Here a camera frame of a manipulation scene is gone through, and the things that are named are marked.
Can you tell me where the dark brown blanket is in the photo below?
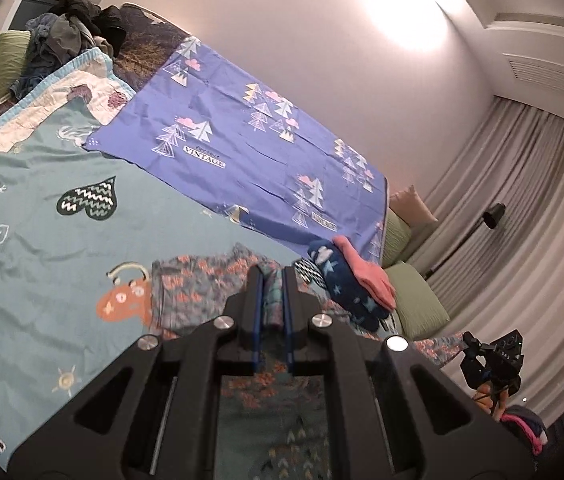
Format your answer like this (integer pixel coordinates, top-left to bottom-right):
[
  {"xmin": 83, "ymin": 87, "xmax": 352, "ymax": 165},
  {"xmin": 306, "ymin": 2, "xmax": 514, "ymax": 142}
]
[{"xmin": 112, "ymin": 2, "xmax": 197, "ymax": 92}]

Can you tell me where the beige pillow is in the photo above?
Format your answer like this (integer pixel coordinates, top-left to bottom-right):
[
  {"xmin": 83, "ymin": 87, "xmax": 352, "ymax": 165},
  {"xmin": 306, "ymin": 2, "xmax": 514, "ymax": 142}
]
[{"xmin": 389, "ymin": 184, "xmax": 438, "ymax": 226}]

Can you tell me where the white air vent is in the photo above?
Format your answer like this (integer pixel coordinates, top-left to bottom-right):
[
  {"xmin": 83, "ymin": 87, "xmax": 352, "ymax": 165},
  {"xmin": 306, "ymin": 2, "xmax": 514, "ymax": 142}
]
[{"xmin": 506, "ymin": 57, "xmax": 564, "ymax": 111}]

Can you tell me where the person's right hand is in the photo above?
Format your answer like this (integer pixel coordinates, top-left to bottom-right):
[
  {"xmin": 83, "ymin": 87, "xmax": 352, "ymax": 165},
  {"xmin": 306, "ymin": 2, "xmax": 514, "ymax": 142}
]
[{"xmin": 472, "ymin": 382, "xmax": 511, "ymax": 422}]

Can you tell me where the floral teal garment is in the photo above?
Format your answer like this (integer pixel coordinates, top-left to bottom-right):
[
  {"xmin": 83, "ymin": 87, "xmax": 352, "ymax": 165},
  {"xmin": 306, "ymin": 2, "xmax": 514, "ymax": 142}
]
[{"xmin": 151, "ymin": 242, "xmax": 468, "ymax": 480}]

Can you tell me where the folded coral garment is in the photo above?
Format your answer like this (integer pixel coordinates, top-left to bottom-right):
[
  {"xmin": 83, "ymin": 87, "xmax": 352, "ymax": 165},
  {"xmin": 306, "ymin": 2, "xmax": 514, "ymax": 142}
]
[{"xmin": 332, "ymin": 235, "xmax": 399, "ymax": 312}]

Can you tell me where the blue tree-print sheet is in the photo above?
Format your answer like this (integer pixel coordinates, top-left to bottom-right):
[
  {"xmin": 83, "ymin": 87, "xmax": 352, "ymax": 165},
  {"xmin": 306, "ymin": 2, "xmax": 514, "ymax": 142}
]
[{"xmin": 82, "ymin": 35, "xmax": 391, "ymax": 266}]

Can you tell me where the teal printed blanket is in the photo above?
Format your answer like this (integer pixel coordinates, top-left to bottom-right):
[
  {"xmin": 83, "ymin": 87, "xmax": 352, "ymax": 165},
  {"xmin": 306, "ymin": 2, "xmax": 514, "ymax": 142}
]
[{"xmin": 0, "ymin": 95, "xmax": 413, "ymax": 471}]

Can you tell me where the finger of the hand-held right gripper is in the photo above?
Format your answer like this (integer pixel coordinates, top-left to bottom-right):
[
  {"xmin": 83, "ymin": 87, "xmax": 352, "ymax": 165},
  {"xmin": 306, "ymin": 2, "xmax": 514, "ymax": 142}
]
[{"xmin": 460, "ymin": 331, "xmax": 487, "ymax": 390}]

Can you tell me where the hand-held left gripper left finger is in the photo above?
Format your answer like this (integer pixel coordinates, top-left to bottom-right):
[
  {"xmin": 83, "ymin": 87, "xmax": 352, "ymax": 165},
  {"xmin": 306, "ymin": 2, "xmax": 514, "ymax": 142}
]
[{"xmin": 6, "ymin": 263, "xmax": 265, "ymax": 480}]

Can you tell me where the pile of dark clothes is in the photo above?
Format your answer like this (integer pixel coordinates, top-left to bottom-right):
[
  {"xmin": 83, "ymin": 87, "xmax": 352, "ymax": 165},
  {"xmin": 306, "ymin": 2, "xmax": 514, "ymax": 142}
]
[{"xmin": 9, "ymin": 0, "xmax": 128, "ymax": 98}]

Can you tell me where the green pillow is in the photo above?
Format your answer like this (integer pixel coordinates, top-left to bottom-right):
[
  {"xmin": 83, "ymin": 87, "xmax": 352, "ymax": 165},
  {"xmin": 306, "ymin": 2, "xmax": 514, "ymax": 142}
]
[
  {"xmin": 0, "ymin": 30, "xmax": 33, "ymax": 103},
  {"xmin": 384, "ymin": 262, "xmax": 450, "ymax": 342},
  {"xmin": 379, "ymin": 208, "xmax": 413, "ymax": 268}
]

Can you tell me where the black floor lamp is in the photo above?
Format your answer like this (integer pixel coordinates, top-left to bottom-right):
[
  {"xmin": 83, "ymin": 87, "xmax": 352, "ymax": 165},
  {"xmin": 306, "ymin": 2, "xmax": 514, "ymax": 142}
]
[{"xmin": 422, "ymin": 203, "xmax": 507, "ymax": 281}]

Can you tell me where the grey curtain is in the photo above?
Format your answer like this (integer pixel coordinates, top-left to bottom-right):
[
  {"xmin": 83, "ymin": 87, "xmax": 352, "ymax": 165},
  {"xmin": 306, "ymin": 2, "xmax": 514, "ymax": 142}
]
[{"xmin": 404, "ymin": 94, "xmax": 564, "ymax": 426}]

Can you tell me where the person's right forearm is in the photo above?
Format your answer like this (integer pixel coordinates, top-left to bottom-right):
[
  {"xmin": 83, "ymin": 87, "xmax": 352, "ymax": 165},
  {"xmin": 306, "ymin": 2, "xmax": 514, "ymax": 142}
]
[{"xmin": 498, "ymin": 405, "xmax": 550, "ymax": 457}]

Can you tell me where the folded navy star garment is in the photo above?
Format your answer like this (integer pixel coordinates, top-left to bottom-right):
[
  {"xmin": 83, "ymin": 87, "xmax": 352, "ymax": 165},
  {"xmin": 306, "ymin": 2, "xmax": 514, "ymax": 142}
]
[{"xmin": 306, "ymin": 239, "xmax": 393, "ymax": 332}]

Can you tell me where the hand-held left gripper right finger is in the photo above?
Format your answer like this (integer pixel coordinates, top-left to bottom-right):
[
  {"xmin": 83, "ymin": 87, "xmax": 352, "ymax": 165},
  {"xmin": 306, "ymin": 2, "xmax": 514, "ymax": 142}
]
[{"xmin": 283, "ymin": 266, "xmax": 538, "ymax": 480}]

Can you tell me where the white printed quilt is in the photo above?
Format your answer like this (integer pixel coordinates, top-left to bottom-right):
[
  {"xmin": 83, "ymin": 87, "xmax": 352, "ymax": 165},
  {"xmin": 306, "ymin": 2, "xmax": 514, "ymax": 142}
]
[{"xmin": 0, "ymin": 47, "xmax": 135, "ymax": 161}]

